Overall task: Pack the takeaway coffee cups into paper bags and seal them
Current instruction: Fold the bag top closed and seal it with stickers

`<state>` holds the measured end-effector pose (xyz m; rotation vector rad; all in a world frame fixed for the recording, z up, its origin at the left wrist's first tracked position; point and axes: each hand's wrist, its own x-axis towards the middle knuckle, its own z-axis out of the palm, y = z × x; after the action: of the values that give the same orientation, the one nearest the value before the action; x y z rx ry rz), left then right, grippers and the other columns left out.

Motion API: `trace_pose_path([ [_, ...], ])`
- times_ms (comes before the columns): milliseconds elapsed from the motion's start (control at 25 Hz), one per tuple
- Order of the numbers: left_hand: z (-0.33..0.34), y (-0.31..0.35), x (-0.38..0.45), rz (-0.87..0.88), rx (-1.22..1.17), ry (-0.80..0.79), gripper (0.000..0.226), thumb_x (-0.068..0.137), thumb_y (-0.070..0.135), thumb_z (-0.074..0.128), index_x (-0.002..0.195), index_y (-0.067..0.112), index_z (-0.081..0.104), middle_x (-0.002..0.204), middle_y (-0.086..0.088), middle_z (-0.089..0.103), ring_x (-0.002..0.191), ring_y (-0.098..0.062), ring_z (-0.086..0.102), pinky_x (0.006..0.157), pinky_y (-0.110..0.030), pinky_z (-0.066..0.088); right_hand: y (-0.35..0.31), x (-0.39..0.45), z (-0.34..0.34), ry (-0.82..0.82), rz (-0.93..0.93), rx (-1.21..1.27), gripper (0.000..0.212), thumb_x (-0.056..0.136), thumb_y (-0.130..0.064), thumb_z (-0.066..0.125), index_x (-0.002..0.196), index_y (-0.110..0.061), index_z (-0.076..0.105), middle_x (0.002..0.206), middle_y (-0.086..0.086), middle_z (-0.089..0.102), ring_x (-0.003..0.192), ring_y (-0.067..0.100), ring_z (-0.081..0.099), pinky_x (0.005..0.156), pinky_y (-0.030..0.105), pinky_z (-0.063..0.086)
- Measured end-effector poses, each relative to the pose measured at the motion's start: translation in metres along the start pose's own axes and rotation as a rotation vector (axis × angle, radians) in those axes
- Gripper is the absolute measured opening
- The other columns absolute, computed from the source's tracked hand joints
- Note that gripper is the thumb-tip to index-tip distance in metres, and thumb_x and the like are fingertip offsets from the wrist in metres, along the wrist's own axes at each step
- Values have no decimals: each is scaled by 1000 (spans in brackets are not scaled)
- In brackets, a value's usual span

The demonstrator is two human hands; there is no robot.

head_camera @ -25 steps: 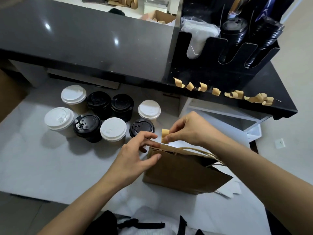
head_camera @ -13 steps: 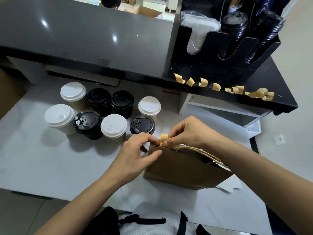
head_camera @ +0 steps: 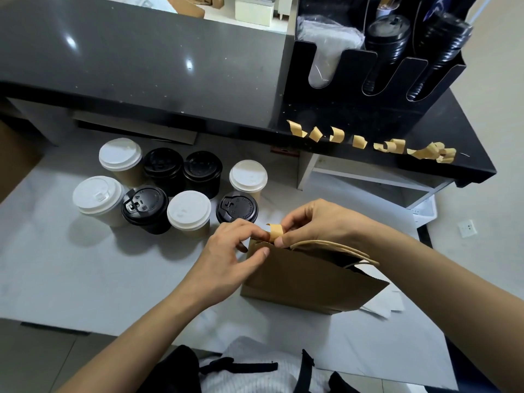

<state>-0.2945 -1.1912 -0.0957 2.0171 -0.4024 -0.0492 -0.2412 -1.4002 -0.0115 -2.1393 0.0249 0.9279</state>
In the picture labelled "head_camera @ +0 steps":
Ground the person's right hand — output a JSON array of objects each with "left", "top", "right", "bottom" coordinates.
[{"left": 272, "top": 199, "right": 382, "bottom": 259}]

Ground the person's left hand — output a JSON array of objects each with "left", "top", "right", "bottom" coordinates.
[{"left": 184, "top": 218, "right": 271, "bottom": 308}]

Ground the brown paper bag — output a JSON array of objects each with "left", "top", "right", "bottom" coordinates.
[
  {"left": 0, "top": 118, "right": 42, "bottom": 201},
  {"left": 240, "top": 238, "right": 391, "bottom": 315}
]

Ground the stack of white paper sheets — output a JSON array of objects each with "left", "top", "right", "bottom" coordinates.
[{"left": 360, "top": 286, "right": 406, "bottom": 318}]

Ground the group of lidded coffee cups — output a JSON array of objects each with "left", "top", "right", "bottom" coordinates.
[{"left": 72, "top": 137, "right": 269, "bottom": 236}]

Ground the person's right forearm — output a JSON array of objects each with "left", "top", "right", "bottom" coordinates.
[{"left": 360, "top": 221, "right": 524, "bottom": 393}]

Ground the person's left forearm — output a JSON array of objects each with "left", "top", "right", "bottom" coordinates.
[{"left": 57, "top": 282, "right": 222, "bottom": 393}]

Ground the person's white shirt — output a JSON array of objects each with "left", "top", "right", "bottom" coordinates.
[{"left": 200, "top": 335, "right": 337, "bottom": 393}]

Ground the row of tan tape strips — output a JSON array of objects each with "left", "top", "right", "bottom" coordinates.
[{"left": 287, "top": 120, "right": 458, "bottom": 164}]

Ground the white small appliance on floor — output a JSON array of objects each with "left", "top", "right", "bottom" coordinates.
[{"left": 409, "top": 192, "right": 439, "bottom": 228}]

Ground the black acrylic organizer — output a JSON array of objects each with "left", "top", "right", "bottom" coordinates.
[{"left": 287, "top": 0, "right": 476, "bottom": 132}]

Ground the black body harness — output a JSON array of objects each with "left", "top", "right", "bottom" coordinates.
[{"left": 135, "top": 345, "right": 361, "bottom": 393}]

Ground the plastic wrapped white pack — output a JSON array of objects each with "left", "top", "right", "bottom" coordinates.
[{"left": 296, "top": 15, "right": 365, "bottom": 88}]

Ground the white box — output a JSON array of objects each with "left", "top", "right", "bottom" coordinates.
[{"left": 235, "top": 0, "right": 277, "bottom": 28}]

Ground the white support panel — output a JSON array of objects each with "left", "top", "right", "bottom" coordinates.
[{"left": 8, "top": 98, "right": 75, "bottom": 146}]

